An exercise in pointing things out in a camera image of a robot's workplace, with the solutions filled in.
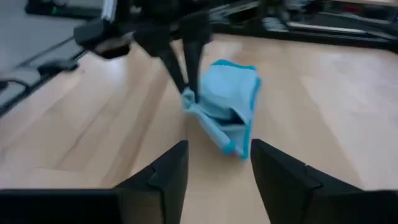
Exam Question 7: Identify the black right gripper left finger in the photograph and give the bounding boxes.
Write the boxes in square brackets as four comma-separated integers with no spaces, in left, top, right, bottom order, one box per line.
[114,139,190,224]

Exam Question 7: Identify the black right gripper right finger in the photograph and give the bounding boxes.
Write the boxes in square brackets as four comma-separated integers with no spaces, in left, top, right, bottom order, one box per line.
[250,138,363,224]

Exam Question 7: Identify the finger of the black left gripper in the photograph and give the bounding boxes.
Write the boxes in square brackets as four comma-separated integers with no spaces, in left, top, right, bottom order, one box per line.
[182,40,206,103]
[160,46,188,94]

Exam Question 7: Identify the light blue teal-edged towel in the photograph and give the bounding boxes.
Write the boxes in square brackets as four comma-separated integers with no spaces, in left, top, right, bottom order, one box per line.
[181,58,262,161]

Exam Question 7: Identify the black plastic bracket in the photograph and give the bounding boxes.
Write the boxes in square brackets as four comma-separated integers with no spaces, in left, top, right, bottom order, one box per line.
[37,58,80,77]

